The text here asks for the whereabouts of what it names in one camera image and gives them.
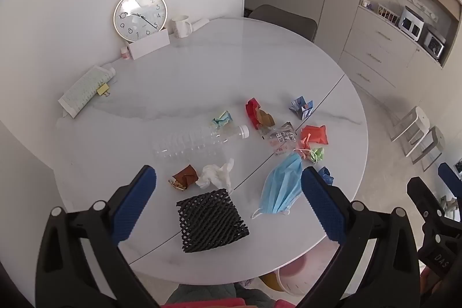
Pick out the clear plastic water bottle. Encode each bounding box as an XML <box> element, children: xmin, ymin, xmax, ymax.
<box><xmin>153</xmin><ymin>125</ymin><xmax>250</xmax><ymax>160</ymax></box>

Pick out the green crumpled paper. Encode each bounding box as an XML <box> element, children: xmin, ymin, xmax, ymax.
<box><xmin>305</xmin><ymin>148</ymin><xmax>324</xmax><ymax>163</ymax></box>

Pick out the blue yellow paper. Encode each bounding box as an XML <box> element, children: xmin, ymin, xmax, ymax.
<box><xmin>211</xmin><ymin>110</ymin><xmax>232</xmax><ymax>129</ymax></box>

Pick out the white round wall clock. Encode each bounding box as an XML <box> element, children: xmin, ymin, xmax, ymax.
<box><xmin>113</xmin><ymin>0</ymin><xmax>168</xmax><ymax>43</ymax></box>

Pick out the brown crumpled wrapper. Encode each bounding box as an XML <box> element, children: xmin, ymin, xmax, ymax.
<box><xmin>168</xmin><ymin>165</ymin><xmax>199</xmax><ymax>191</ymax></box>

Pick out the grey stool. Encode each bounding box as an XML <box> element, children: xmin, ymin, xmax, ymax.
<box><xmin>412</xmin><ymin>126</ymin><xmax>446</xmax><ymax>172</ymax></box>

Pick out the white stool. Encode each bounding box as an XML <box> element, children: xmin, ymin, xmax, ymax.
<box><xmin>391</xmin><ymin>106</ymin><xmax>431</xmax><ymax>157</ymax></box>

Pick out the beige drawer cabinet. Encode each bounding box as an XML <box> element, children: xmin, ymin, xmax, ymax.
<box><xmin>340</xmin><ymin>0</ymin><xmax>461</xmax><ymax>104</ymax></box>

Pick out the white green tube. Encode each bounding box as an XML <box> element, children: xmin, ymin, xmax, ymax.
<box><xmin>58</xmin><ymin>66</ymin><xmax>116</xmax><ymax>118</ymax></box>

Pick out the silver toaster oven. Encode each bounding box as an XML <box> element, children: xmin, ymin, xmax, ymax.
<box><xmin>423</xmin><ymin>24</ymin><xmax>446</xmax><ymax>61</ymax></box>

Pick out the clear printed plastic bag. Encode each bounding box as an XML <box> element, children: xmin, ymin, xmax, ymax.
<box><xmin>263</xmin><ymin>122</ymin><xmax>298</xmax><ymax>155</ymax></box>

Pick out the pink white trash bin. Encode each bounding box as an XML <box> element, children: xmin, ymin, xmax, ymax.
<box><xmin>260</xmin><ymin>245</ymin><xmax>338</xmax><ymax>296</ymax></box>

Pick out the white power strip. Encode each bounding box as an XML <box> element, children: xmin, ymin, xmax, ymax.
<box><xmin>192</xmin><ymin>18</ymin><xmax>210</xmax><ymax>32</ymax></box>

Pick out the dark blue crumpled wrapper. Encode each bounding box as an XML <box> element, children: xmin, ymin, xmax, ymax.
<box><xmin>318</xmin><ymin>167</ymin><xmax>334</xmax><ymax>186</ymax></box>

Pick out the white mug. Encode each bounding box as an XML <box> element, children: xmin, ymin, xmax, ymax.
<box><xmin>171</xmin><ymin>16</ymin><xmax>193</xmax><ymax>38</ymax></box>

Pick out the crumpled white tissue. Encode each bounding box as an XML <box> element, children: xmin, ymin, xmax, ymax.
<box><xmin>196</xmin><ymin>159</ymin><xmax>234</xmax><ymax>193</ymax></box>

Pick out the white microwave oven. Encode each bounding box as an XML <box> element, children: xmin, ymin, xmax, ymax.
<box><xmin>398</xmin><ymin>6</ymin><xmax>424</xmax><ymax>41</ymax></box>

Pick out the white cardboard box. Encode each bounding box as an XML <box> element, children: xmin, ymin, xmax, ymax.
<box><xmin>128</xmin><ymin>29</ymin><xmax>170</xmax><ymax>60</ymax></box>

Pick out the small yellow clip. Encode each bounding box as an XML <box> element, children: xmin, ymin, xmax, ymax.
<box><xmin>96</xmin><ymin>83</ymin><xmax>110</xmax><ymax>97</ymax></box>

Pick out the black foam mesh sleeve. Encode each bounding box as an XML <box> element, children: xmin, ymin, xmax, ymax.
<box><xmin>176</xmin><ymin>188</ymin><xmax>250</xmax><ymax>253</ymax></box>

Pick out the grey chair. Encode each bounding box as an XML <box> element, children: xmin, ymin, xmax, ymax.
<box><xmin>248</xmin><ymin>5</ymin><xmax>318</xmax><ymax>42</ymax></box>

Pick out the orange snack packet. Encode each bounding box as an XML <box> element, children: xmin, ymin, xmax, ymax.
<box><xmin>298</xmin><ymin>125</ymin><xmax>328</xmax><ymax>149</ymax></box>

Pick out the red brown snack wrapper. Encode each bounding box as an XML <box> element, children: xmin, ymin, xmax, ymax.
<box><xmin>245</xmin><ymin>98</ymin><xmax>275</xmax><ymax>130</ymax></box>

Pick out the blue surgical face mask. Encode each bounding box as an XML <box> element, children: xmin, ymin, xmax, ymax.
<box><xmin>251</xmin><ymin>152</ymin><xmax>303</xmax><ymax>219</ymax></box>

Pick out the blue white crumpled carton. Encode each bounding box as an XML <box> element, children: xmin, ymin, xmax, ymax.
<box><xmin>289</xmin><ymin>96</ymin><xmax>314</xmax><ymax>120</ymax></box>

